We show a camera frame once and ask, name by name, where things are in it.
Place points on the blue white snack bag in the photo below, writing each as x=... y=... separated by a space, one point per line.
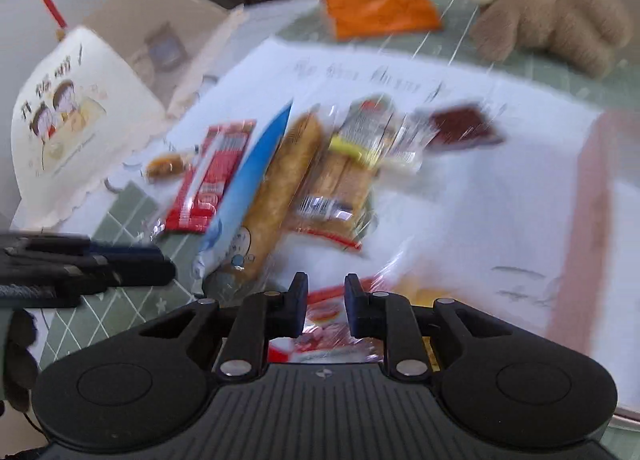
x=240 y=195

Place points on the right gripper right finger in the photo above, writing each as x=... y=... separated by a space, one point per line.
x=389 y=318

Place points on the cream cartoon paper bag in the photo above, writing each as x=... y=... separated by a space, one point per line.
x=81 y=113

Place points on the small brown wrapped candy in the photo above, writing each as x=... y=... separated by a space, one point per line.
x=169 y=165

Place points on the red striped snack pack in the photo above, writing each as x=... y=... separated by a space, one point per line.
x=208 y=177

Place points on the long golden bread stick pack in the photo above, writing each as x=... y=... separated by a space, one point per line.
x=261 y=226

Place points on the black gloved left hand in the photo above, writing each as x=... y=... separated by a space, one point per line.
x=19 y=370

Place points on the beige chair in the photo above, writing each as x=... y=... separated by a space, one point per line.
x=170 y=44

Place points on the brown plush teddy bear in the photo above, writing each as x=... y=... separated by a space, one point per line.
x=583 y=33

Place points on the dark red chocolate packet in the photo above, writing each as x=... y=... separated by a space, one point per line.
x=462 y=126

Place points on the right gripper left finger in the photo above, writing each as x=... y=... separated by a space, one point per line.
x=248 y=329

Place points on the pink cardboard box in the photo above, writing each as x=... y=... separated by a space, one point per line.
x=597 y=308

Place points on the yellow-top clear snack packet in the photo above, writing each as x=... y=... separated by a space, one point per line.
x=374 y=135

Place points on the orange plastic bag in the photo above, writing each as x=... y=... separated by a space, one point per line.
x=375 y=18

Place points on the brown cracker pack red ends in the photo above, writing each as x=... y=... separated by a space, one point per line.
x=333 y=203

